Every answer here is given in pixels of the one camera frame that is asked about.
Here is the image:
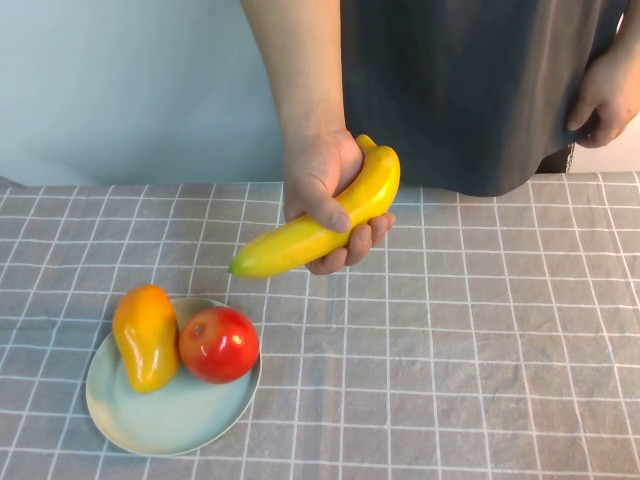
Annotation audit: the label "person's left hand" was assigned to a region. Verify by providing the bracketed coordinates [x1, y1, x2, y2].
[567, 49, 640, 149]

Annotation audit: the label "person's right hand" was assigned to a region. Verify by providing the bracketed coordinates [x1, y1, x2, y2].
[282, 130, 397, 276]

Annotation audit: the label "yellow plastic banana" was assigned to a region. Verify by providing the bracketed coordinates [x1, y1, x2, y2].
[228, 133, 402, 279]

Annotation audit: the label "person's right forearm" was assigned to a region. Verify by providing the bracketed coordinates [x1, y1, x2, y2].
[239, 0, 351, 146]

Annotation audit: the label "person's left forearm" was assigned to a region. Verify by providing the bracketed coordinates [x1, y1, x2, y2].
[592, 22, 640, 71]

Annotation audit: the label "black trousers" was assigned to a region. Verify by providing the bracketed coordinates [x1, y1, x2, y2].
[534, 142, 576, 175]

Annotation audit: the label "dark grey shirt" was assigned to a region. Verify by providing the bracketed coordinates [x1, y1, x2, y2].
[339, 0, 634, 198]

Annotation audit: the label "red plastic apple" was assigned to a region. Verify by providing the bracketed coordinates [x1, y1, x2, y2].
[178, 306, 261, 385]

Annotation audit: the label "orange yellow plastic mango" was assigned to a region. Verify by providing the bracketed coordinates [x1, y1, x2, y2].
[112, 283, 182, 395]

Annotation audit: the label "pale green round plate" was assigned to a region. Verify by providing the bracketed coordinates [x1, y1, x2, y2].
[84, 297, 263, 457]

